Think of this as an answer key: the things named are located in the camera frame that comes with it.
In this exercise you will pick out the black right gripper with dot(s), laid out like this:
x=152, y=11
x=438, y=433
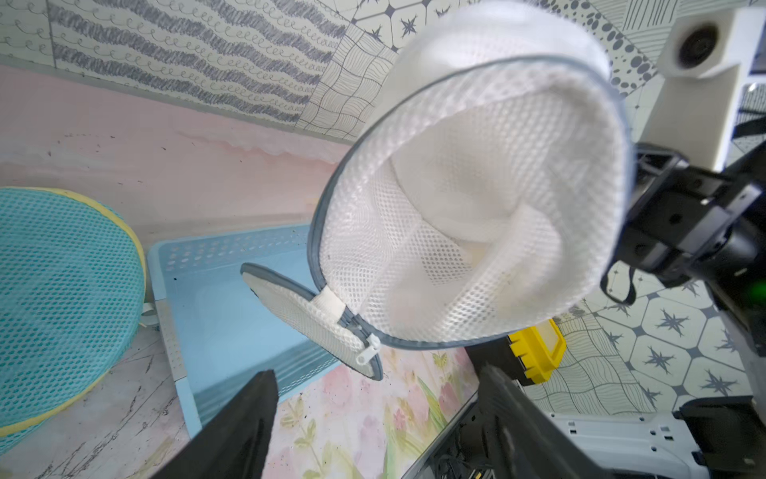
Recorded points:
x=686, y=222

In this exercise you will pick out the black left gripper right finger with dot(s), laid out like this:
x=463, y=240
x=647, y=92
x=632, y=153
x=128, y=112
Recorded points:
x=521, y=441

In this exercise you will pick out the yellow black toolbox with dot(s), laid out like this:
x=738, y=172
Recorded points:
x=529, y=356

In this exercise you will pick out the light blue perforated plastic basket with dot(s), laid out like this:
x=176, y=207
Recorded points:
x=217, y=334

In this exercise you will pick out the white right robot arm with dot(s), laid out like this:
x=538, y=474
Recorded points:
x=664, y=376

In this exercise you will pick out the turquoise mesh laundry bag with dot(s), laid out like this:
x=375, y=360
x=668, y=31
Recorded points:
x=73, y=284

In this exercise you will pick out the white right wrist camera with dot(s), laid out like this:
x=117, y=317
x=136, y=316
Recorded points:
x=706, y=63

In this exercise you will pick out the white mesh laundry bag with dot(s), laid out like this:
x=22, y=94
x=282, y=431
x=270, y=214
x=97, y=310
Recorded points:
x=485, y=194

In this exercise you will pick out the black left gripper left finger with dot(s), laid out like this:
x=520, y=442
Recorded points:
x=235, y=443

